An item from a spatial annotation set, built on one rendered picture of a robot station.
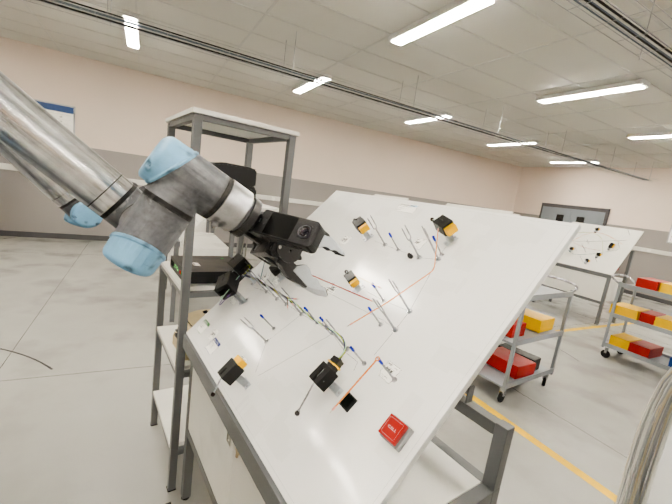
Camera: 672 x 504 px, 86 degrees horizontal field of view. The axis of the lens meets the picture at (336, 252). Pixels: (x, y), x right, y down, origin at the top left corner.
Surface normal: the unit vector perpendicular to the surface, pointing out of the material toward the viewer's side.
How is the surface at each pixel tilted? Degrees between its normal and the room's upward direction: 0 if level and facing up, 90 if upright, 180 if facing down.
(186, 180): 90
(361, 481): 45
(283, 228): 57
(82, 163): 74
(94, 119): 90
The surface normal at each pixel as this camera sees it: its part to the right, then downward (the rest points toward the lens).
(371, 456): -0.48, -0.70
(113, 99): 0.46, 0.21
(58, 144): 0.70, -0.06
